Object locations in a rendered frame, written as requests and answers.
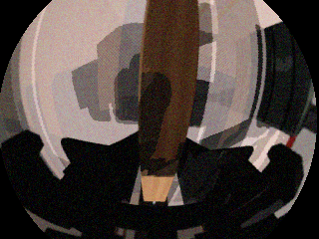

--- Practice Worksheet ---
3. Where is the brown wooden post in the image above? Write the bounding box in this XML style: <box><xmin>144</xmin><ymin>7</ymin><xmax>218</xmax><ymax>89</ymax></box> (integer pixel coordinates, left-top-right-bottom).
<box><xmin>133</xmin><ymin>183</ymin><xmax>168</xmax><ymax>239</ymax></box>

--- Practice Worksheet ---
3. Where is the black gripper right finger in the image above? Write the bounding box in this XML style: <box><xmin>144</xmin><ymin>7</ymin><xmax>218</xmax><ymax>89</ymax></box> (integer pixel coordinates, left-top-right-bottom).
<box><xmin>176</xmin><ymin>137</ymin><xmax>254</xmax><ymax>204</ymax></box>

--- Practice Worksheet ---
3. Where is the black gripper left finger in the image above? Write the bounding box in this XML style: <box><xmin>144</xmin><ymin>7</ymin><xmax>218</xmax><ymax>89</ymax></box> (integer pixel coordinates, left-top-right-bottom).
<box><xmin>60</xmin><ymin>131</ymin><xmax>141</xmax><ymax>204</ymax></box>

